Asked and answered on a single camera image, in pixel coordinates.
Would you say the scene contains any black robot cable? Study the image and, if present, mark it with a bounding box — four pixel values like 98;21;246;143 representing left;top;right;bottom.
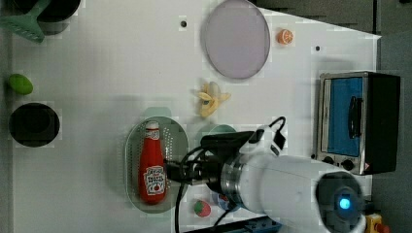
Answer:
174;146;212;233

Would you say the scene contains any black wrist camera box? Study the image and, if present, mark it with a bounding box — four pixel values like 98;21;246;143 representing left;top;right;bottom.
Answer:
200;131;254;155

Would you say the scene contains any blue bowl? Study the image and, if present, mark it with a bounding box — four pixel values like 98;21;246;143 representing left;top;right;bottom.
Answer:
213;192;239;212

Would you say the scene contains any peeled banana toy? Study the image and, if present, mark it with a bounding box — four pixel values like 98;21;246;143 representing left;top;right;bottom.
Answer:
197;82;231;117

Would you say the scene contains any red ketchup bottle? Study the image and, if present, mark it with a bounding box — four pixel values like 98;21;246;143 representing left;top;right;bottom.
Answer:
138;120;166;205

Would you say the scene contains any green lime toy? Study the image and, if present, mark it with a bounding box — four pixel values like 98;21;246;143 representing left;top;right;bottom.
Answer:
9;74;33;95

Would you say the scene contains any green cup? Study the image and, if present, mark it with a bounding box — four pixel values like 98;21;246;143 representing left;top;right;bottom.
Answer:
195;124;235;146

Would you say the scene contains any green spatula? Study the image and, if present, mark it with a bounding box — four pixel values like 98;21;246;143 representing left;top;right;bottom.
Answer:
0;0;52;43

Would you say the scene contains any orange slice toy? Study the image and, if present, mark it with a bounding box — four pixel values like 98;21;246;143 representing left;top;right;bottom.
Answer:
277;29;293;45

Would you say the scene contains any lilac round plate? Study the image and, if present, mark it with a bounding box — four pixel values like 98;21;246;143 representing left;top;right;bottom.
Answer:
203;0;270;79

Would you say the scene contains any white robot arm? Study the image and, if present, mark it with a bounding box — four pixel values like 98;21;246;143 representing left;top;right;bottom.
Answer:
166;116;366;233

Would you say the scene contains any large black cylinder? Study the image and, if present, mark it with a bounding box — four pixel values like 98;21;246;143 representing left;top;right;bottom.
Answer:
9;103;60;148

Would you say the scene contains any green oval strainer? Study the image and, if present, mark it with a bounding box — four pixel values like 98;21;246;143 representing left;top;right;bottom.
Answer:
124;116;189;214

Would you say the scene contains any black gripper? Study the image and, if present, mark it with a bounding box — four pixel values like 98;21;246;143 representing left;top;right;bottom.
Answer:
164;155;223;185

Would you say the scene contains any strawberry in blue bowl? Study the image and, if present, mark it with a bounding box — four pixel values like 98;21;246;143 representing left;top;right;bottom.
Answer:
219;194;228;201

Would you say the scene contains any strawberry toy on table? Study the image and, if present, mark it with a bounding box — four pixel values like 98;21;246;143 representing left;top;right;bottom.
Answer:
193;200;211;217

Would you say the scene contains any silver toaster oven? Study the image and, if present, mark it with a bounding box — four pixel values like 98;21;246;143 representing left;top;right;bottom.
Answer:
315;71;400;176

